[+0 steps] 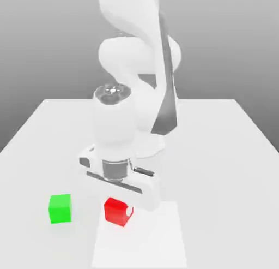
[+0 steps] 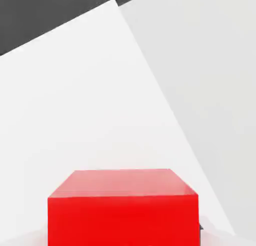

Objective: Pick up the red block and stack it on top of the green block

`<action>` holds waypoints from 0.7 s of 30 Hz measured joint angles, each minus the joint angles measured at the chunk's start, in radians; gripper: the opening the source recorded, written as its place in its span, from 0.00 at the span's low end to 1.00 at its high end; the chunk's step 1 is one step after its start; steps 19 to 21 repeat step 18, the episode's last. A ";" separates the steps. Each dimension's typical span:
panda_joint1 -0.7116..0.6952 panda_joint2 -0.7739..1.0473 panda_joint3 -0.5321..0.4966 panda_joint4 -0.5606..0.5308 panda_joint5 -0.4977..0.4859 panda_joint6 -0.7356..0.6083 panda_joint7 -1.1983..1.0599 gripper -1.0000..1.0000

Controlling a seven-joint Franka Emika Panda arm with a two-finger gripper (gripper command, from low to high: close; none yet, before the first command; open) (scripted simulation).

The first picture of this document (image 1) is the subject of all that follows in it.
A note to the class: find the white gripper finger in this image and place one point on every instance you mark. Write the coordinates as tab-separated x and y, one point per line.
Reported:
130	212

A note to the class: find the small red cube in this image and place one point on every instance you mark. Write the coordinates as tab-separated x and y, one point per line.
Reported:
114	212

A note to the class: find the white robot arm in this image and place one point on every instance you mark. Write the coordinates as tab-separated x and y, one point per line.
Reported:
115	125

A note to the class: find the small green cube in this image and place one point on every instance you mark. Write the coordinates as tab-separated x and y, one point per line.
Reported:
60	209

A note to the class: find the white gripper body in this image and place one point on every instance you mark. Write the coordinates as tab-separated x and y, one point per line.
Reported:
148	192

